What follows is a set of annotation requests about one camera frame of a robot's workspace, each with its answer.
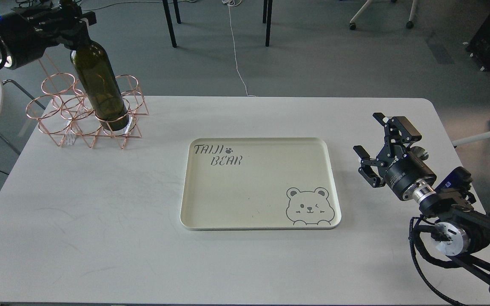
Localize silver metal jigger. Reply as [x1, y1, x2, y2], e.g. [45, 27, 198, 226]
[410, 147, 429, 161]

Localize black table legs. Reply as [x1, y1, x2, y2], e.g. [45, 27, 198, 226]
[162, 0, 182, 48]
[262, 0, 273, 47]

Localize black cables on floor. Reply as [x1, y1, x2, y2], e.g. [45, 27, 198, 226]
[79, 0, 160, 11]

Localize black table legs left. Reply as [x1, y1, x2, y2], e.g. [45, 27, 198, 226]
[162, 0, 182, 48]

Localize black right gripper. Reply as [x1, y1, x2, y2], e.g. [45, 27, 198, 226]
[353, 112, 437, 200]

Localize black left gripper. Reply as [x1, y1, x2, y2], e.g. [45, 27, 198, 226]
[0, 0, 97, 70]

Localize dark green wine bottle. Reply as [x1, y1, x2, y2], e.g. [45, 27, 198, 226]
[60, 0, 131, 132]

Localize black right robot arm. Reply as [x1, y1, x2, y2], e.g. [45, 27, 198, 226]
[353, 113, 490, 306]

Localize copper wire bottle rack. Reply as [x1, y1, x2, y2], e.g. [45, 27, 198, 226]
[26, 55, 149, 149]

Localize white office chair base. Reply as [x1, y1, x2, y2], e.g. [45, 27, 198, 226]
[348, 0, 420, 31]

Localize cream bear serving tray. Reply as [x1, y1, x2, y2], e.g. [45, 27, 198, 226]
[179, 137, 342, 230]

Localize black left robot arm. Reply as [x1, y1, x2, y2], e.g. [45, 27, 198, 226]
[0, 0, 97, 70]

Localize black table legs right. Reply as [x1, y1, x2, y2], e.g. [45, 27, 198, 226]
[262, 0, 273, 47]

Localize white cable on floor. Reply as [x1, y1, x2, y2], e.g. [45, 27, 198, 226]
[222, 0, 256, 98]

